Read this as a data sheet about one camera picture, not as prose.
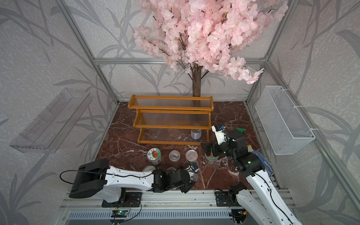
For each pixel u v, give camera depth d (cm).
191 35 46
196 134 91
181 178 56
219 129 61
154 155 81
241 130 105
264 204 43
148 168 74
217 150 62
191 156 83
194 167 66
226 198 73
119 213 70
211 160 82
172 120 107
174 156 84
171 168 79
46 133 65
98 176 48
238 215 70
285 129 60
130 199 73
